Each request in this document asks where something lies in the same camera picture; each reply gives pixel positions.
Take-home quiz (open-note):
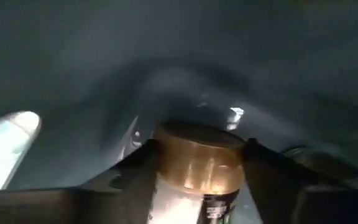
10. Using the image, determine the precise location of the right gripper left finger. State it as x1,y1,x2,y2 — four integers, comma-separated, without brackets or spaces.
0,138,160,224

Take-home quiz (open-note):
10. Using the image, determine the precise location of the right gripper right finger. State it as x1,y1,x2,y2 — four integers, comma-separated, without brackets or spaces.
242,138,358,224

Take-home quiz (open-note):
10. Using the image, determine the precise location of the blue-grey plastic bin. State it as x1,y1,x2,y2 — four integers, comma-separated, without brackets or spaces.
0,0,358,224

